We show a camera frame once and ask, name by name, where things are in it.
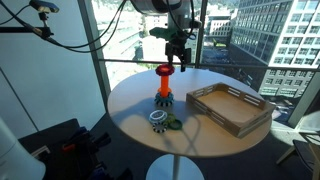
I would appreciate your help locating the wooden chair with dark seat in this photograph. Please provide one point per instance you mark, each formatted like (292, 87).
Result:
(305, 150)

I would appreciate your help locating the blue-grey camera on stand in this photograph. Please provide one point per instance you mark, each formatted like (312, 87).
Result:
(45, 6)

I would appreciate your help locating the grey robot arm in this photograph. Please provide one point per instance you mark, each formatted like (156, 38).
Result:
(156, 5)

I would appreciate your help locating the black case with clamps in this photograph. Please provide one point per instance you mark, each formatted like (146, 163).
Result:
(73, 150)

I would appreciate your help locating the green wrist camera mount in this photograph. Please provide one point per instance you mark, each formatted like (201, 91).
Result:
(161, 32)

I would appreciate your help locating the dark window frame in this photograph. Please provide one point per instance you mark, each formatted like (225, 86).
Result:
(93, 56)

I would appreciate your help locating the grey office building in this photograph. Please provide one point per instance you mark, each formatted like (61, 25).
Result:
(283, 36)

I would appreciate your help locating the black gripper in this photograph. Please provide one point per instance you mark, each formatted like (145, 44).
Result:
(178, 46)

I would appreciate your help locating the white rounded machine housing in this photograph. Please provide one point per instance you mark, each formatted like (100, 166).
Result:
(15, 156)

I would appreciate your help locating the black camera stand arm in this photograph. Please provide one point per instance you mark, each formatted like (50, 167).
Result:
(40, 31)

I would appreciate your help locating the orange stacking peg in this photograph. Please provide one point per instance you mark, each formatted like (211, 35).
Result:
(164, 85)

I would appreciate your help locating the wooden slatted tray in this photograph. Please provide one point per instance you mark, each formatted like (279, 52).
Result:
(230, 110)

